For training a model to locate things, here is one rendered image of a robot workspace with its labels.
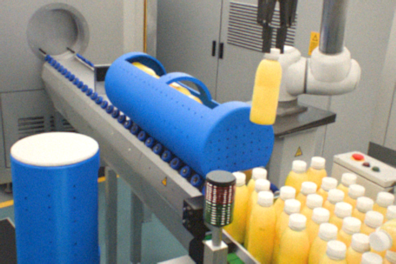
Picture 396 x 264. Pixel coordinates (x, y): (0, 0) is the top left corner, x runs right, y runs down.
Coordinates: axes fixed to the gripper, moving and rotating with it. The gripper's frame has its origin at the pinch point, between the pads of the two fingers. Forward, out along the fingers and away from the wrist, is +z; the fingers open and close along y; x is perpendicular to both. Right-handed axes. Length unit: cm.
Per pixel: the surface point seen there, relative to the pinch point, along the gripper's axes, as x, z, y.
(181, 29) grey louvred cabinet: -270, -5, -120
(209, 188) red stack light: 27, 30, 35
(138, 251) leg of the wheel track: -128, 117, -24
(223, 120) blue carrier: -17.5, 24.8, 2.3
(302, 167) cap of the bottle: 1.4, 35.8, -14.1
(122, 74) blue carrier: -89, 18, 6
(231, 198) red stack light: 29, 32, 31
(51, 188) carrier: -46, 50, 47
